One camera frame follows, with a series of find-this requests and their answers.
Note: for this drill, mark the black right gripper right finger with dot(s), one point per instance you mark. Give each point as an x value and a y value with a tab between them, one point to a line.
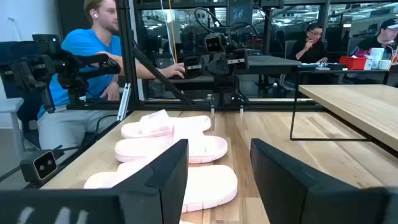
311	205

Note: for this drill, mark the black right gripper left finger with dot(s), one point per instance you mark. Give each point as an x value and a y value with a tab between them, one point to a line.
93	205

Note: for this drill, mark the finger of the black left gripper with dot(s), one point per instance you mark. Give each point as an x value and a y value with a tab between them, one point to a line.
226	63
209	65

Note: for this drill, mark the pink foam slide sandal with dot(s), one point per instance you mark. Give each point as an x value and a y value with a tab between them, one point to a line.
211	186
155	123
205	149

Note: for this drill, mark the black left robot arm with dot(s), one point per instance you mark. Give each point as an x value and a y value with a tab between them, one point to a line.
225	88

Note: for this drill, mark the dark office table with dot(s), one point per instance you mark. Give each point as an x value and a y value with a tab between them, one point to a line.
273	63

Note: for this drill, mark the person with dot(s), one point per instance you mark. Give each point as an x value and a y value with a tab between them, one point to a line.
308	49
377	40
84	62

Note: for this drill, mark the red plastic box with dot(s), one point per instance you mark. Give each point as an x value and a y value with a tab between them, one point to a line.
353	63

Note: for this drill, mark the white mug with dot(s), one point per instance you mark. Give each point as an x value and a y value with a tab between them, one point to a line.
384	64

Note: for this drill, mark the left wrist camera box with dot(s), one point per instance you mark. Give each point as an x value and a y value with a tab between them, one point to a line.
214	43

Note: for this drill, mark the black aluminium rig frame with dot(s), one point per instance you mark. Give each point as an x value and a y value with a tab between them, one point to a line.
127	62

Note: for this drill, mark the small black camera box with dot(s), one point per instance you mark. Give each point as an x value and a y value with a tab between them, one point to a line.
43	165

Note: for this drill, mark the silver metal bracket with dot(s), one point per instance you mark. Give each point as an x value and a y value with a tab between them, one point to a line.
124	102

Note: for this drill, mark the wooden shelf black metal frame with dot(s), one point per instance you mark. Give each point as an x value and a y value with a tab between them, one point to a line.
357	105

